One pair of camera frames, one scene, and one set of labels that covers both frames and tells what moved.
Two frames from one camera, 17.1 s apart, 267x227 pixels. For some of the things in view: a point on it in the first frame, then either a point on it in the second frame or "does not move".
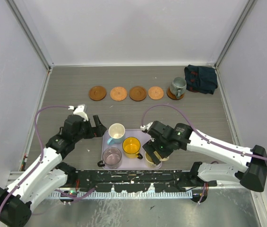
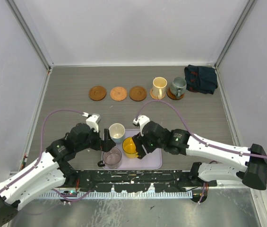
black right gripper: [162, 154] -> [139, 140]
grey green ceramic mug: [178, 87] does not move
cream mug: [148, 159] -> [159, 87]
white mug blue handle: [116, 131] does not move
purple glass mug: [112, 158] does not move
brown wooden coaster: [137, 93] does not move
